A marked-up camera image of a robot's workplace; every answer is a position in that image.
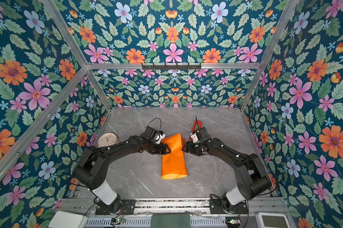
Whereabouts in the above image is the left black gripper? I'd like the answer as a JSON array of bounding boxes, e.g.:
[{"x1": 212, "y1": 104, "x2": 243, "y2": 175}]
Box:
[{"x1": 147, "y1": 142, "x2": 172, "y2": 156}]

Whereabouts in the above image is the yellow wrapping paper sheet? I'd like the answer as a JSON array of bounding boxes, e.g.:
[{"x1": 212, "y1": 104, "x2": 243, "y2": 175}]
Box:
[{"x1": 161, "y1": 134, "x2": 188, "y2": 180}]

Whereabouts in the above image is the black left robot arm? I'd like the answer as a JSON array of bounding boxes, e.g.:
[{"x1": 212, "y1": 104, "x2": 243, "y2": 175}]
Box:
[{"x1": 72, "y1": 126, "x2": 171, "y2": 206}]

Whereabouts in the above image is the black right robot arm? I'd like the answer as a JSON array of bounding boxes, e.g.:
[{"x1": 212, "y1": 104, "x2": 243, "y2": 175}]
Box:
[{"x1": 183, "y1": 127, "x2": 272, "y2": 211}]

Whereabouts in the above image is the green centre box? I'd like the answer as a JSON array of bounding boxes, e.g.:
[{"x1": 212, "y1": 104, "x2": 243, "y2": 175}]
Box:
[{"x1": 151, "y1": 213, "x2": 191, "y2": 228}]

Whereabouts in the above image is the white box bottom left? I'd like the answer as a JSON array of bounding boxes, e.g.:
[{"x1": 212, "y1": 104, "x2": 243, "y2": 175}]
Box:
[{"x1": 48, "y1": 211, "x2": 88, "y2": 228}]

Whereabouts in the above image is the red tape dispenser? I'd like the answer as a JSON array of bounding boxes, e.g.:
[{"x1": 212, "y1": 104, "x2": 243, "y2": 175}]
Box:
[{"x1": 192, "y1": 120, "x2": 203, "y2": 131}]

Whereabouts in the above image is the round white analog clock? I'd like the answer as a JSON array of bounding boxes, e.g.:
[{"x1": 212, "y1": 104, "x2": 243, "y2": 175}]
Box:
[{"x1": 97, "y1": 133, "x2": 118, "y2": 148}]

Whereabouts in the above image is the white device bottom right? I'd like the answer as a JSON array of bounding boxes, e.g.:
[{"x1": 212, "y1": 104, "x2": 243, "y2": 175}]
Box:
[{"x1": 256, "y1": 212, "x2": 296, "y2": 228}]

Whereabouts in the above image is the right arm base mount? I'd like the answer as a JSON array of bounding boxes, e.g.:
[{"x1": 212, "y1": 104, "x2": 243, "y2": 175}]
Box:
[{"x1": 209, "y1": 196, "x2": 249, "y2": 215}]

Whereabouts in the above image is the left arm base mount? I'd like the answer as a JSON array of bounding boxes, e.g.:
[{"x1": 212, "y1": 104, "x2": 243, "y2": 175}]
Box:
[{"x1": 94, "y1": 197, "x2": 136, "y2": 215}]

